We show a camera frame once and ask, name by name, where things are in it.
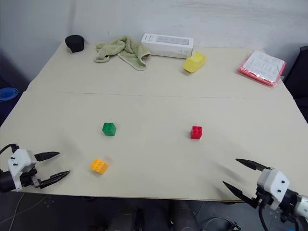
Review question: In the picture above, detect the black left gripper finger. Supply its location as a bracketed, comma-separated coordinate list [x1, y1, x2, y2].
[34, 151, 61, 162]
[39, 170, 71, 190]

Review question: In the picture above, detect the red packet with white sheet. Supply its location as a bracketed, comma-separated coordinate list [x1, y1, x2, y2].
[238, 50, 287, 88]

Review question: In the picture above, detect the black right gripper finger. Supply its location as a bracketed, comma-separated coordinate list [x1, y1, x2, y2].
[222, 180, 258, 208]
[235, 158, 274, 172]

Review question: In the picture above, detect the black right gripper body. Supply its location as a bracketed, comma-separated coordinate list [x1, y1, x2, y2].
[255, 188, 274, 208]

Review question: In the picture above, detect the green toy brick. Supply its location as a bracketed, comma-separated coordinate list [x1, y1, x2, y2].
[101, 122, 117, 137]

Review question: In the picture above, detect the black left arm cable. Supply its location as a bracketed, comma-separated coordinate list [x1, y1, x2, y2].
[0, 143, 19, 155]

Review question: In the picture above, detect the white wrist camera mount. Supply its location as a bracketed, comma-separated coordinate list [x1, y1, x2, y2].
[256, 168, 291, 210]
[7, 148, 37, 193]

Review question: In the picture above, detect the blue round object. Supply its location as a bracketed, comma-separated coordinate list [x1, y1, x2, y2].
[0, 87, 20, 102]

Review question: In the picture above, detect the white cardboard box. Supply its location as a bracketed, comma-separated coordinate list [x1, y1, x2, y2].
[140, 33, 195, 59]

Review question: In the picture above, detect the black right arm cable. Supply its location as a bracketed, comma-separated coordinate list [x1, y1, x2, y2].
[258, 206, 269, 231]

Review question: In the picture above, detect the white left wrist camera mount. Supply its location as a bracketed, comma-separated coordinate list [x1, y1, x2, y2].
[7, 148, 37, 193]

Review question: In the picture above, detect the black chair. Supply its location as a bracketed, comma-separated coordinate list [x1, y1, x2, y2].
[283, 45, 308, 122]

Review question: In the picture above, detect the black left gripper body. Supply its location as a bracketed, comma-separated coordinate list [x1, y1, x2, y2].
[20, 168, 41, 190]

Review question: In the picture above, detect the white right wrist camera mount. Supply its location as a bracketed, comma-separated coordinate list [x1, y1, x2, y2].
[256, 168, 291, 210]

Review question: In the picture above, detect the dark rounded shape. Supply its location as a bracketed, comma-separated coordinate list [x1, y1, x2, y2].
[109, 203, 146, 231]

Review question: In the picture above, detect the black round fabric object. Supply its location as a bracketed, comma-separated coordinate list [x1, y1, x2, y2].
[64, 35, 86, 54]

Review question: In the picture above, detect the yellow plastic curved object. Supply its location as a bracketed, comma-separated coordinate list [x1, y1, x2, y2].
[181, 51, 207, 74]

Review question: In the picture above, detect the black floor cable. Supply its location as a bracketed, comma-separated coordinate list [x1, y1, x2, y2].
[205, 216, 243, 231]

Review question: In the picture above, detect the orange toy brick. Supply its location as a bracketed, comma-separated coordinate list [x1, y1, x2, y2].
[90, 157, 110, 175]

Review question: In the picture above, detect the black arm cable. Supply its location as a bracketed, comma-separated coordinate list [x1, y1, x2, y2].
[0, 143, 19, 155]
[258, 206, 269, 231]

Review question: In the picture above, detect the red toy brick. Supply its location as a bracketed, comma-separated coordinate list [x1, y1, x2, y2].
[190, 125, 204, 140]

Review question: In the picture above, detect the light green crumpled towel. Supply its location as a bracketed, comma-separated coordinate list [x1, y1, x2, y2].
[93, 36, 152, 72]

